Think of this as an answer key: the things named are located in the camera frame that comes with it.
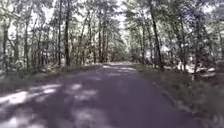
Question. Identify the grey asphalt road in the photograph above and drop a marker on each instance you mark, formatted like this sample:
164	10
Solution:
113	100

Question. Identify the wood of trees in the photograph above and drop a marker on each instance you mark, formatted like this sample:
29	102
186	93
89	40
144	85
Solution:
173	33
56	33

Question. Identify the grassy verge with undergrowth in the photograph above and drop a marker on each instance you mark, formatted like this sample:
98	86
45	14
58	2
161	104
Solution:
196	93
26	78

